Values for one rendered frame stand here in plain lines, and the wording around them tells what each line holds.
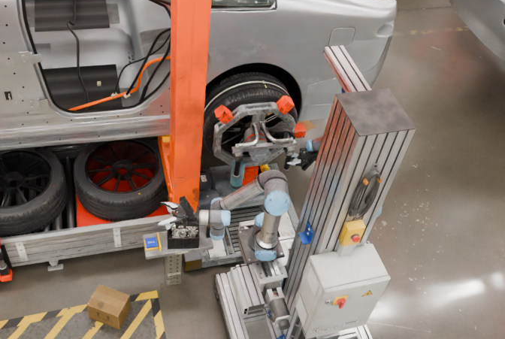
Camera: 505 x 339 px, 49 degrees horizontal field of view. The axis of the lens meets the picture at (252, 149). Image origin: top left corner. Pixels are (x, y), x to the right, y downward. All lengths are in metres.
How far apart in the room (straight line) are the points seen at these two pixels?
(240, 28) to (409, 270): 2.20
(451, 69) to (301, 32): 3.14
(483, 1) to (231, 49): 2.62
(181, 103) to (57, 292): 1.71
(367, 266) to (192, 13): 1.44
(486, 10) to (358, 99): 3.13
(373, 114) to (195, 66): 0.98
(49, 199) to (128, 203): 0.50
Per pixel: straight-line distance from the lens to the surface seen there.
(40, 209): 3.86
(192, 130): 3.11
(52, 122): 3.72
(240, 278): 3.19
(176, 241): 3.55
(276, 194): 2.63
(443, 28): 7.07
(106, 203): 3.82
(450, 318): 4.32
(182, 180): 3.40
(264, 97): 3.60
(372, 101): 2.34
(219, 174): 4.32
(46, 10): 4.99
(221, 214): 2.78
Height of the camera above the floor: 3.47
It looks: 46 degrees down
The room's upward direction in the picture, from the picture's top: 9 degrees clockwise
